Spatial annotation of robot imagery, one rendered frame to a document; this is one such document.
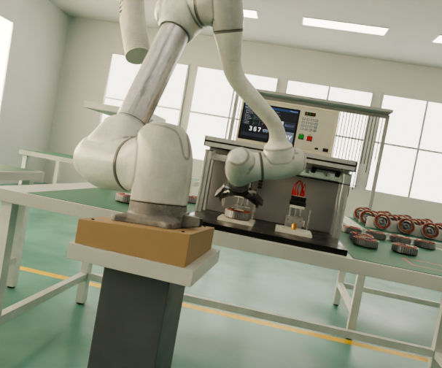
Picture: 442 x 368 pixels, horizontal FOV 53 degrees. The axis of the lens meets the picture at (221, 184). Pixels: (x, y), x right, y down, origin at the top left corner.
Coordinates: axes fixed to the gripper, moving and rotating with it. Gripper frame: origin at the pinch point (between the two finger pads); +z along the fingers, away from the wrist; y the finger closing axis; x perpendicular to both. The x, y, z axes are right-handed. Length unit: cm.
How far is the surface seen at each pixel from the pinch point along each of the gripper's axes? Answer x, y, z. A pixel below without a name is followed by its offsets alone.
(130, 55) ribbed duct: 101, -89, 32
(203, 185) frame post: 9.0, -18.5, 6.0
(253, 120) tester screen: 39.5, -1.6, -7.1
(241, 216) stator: -5.8, 2.1, -2.4
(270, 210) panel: 11.0, 13.4, 22.9
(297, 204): 6.4, 24.2, 1.8
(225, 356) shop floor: -52, 4, 79
